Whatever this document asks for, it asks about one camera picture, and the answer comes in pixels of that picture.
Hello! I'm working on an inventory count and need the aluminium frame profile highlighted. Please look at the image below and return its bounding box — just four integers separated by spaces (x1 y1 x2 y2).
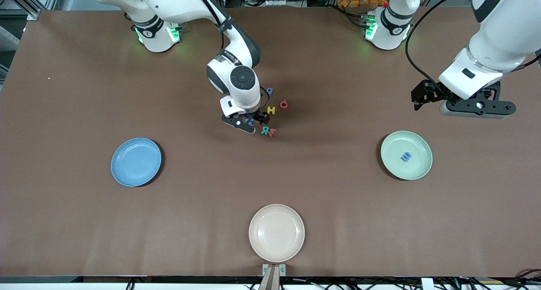
8 0 55 21

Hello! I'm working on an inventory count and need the green plate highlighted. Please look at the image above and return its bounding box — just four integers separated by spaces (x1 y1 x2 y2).
380 131 433 181

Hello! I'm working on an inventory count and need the grey metal camera mount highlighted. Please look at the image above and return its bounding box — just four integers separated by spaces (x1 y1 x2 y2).
262 263 286 290

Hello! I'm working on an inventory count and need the beige plate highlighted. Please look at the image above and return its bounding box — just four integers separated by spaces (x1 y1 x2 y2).
249 204 305 263

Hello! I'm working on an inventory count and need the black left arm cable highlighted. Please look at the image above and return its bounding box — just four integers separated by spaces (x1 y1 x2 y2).
405 0 474 94

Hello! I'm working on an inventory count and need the blue plate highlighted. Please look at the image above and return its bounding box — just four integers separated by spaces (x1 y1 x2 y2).
111 138 162 187

